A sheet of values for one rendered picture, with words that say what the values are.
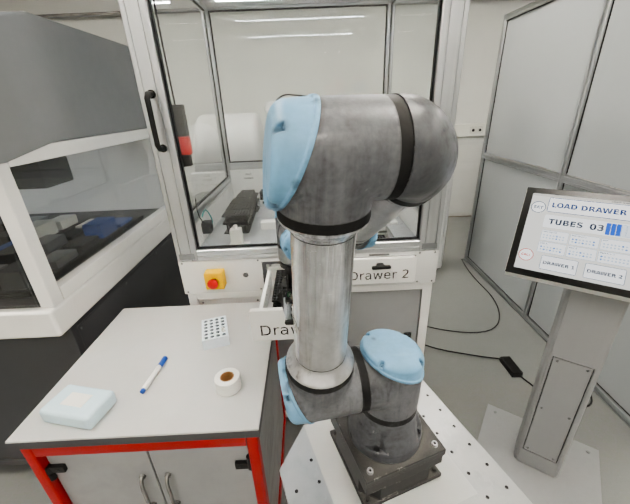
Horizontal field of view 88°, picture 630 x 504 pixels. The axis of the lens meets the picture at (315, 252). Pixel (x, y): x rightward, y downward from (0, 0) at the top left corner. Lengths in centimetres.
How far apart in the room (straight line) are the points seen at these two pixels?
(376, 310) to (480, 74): 375
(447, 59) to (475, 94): 351
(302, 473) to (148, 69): 118
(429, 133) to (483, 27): 444
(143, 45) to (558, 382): 180
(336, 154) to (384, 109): 7
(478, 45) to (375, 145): 444
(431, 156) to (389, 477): 60
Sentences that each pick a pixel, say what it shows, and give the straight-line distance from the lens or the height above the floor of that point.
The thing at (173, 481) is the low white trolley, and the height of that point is 53.
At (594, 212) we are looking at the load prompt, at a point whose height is 115.
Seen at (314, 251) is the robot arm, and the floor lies 132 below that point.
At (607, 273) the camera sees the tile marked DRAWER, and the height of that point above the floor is 101.
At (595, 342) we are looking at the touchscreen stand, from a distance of 147.
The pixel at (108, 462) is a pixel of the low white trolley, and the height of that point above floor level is 62.
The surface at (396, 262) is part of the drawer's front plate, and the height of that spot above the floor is 91.
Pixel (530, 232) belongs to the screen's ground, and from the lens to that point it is 129.
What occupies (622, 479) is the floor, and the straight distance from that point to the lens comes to 212.
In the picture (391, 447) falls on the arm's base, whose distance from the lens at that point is 73.
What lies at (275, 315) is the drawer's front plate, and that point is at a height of 91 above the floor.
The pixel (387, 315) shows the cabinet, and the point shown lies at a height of 64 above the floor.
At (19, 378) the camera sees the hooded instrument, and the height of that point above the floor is 56.
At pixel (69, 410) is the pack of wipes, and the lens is 111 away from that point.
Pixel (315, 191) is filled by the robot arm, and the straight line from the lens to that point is 34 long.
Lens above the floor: 148
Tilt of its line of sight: 24 degrees down
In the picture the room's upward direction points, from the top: 2 degrees counter-clockwise
